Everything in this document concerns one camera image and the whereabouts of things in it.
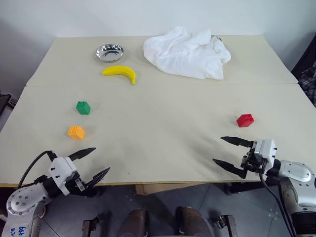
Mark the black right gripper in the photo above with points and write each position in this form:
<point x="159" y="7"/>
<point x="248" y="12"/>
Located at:
<point x="254" y="165"/>

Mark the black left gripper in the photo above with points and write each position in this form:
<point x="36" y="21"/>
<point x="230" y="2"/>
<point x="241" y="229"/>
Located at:
<point x="82" y="190"/>

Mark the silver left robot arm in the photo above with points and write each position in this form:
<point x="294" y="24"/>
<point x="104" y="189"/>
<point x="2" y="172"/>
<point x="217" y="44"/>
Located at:
<point x="24" y="200"/>

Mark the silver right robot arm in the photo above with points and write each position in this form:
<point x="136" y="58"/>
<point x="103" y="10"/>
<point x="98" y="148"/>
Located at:
<point x="298" y="174"/>

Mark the red toy block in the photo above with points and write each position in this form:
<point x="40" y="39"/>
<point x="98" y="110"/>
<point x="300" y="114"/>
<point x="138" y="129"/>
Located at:
<point x="245" y="121"/>

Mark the yellow toy block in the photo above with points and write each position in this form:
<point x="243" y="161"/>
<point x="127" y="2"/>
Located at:
<point x="76" y="133"/>

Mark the green toy block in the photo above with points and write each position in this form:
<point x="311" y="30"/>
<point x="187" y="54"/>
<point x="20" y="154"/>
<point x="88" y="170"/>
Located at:
<point x="83" y="108"/>

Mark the dark rounded brown shape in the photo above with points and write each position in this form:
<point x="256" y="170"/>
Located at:
<point x="135" y="223"/>
<point x="192" y="222"/>

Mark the yellow toy banana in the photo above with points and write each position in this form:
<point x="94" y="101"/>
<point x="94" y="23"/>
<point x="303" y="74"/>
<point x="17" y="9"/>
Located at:
<point x="121" y="70"/>

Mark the black equipment beside table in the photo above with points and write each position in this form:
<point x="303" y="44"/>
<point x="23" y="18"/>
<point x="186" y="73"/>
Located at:
<point x="6" y="103"/>

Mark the dark chair with plaid cloth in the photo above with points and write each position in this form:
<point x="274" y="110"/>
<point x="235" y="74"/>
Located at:
<point x="307" y="76"/>

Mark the white crumpled cloth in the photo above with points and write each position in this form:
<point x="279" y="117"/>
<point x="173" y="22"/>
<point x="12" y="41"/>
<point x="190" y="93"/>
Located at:
<point x="187" y="55"/>

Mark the steel bowl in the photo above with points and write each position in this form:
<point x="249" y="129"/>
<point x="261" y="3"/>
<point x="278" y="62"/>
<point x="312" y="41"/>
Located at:
<point x="109" y="52"/>

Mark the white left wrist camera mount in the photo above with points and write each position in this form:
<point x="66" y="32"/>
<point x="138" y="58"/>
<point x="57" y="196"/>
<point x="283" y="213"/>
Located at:
<point x="61" y="170"/>

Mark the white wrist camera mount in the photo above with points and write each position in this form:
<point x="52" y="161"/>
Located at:
<point x="265" y="149"/>
<point x="61" y="170"/>

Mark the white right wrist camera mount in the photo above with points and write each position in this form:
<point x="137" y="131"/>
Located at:
<point x="265" y="149"/>

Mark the dark metal table bracket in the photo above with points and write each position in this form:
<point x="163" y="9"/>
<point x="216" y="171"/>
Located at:
<point x="95" y="225"/>
<point x="225" y="224"/>

